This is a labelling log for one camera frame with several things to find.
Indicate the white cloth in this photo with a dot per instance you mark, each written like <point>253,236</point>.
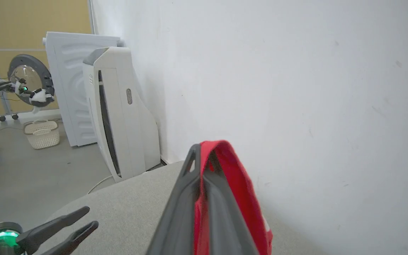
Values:
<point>39,97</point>

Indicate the red garment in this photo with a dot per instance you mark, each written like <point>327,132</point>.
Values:
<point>241,180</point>

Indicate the cream laundry basket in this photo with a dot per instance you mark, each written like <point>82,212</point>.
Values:
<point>43,136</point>

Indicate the grey fabric sofa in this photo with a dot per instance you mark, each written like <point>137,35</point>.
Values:
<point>129,212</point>

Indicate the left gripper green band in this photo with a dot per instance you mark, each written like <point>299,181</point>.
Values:
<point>2,241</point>

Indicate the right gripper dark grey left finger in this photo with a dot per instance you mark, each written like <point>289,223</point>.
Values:
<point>182,212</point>

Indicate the round grey washing machine door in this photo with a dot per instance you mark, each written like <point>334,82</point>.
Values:
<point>30,72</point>

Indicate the white washing machine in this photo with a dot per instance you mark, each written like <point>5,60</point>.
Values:
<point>69,88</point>

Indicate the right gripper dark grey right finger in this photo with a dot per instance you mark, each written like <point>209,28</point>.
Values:
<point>225,226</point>

